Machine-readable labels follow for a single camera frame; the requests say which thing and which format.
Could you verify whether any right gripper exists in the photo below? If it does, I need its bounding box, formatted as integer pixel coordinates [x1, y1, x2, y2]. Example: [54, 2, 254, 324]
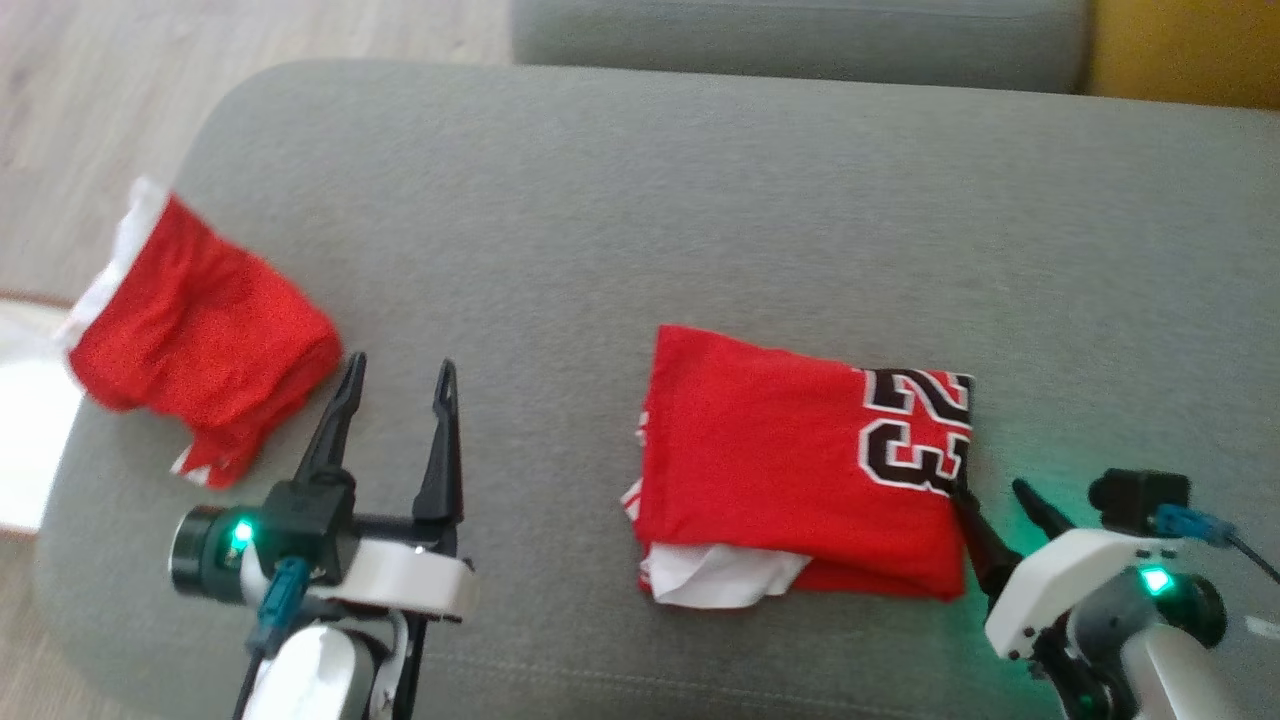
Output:
[945, 478, 1183, 663]

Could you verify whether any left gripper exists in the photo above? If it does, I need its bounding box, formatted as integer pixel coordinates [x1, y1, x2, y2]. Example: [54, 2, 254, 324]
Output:
[293, 350, 478, 625]

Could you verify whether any red garment with white hem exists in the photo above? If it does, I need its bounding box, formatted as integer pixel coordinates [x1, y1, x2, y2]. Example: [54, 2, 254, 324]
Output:
[58, 178, 344, 491]

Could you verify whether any red jersey with white sleeves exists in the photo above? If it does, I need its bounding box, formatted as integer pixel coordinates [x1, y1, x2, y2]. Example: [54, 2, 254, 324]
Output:
[620, 323, 976, 611]

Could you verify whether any white board with brown rim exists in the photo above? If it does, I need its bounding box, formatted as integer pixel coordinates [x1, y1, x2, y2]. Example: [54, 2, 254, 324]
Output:
[0, 290, 86, 543]

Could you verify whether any grey fabric sofa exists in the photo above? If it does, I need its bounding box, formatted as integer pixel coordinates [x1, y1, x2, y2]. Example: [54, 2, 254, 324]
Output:
[30, 0, 1280, 720]

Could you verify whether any yellow sofa section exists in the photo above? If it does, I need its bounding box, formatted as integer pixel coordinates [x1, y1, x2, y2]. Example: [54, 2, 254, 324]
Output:
[1088, 0, 1280, 111]

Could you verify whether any right arm blue plug cable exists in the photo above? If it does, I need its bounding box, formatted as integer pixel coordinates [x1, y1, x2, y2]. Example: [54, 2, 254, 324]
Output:
[1150, 505, 1280, 586]

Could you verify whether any left arm teal plug cable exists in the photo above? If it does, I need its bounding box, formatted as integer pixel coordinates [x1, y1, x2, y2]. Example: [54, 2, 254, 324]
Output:
[232, 556, 313, 720]

